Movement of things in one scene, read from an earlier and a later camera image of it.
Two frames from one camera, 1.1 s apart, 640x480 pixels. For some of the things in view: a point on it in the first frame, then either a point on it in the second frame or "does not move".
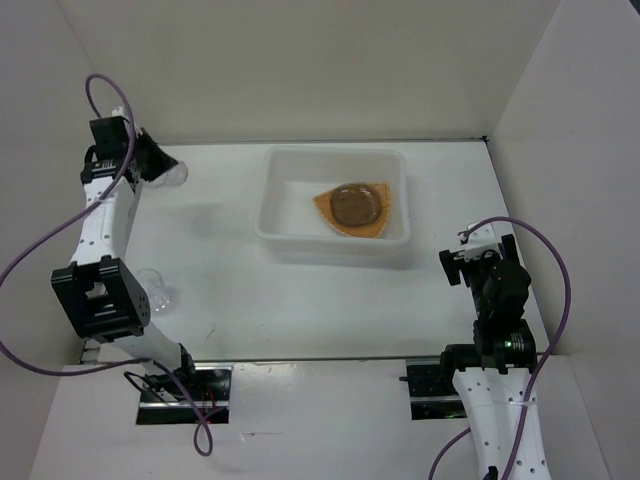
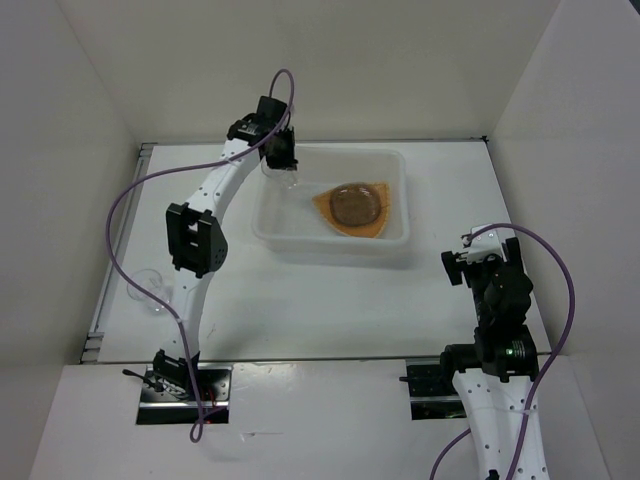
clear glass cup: (174, 177) → (287, 177)
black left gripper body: (138, 148) → (283, 155)
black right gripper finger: (450, 266) does not move
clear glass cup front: (162, 298) does not move
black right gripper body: (474, 272) does not move
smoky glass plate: (355, 207) does not move
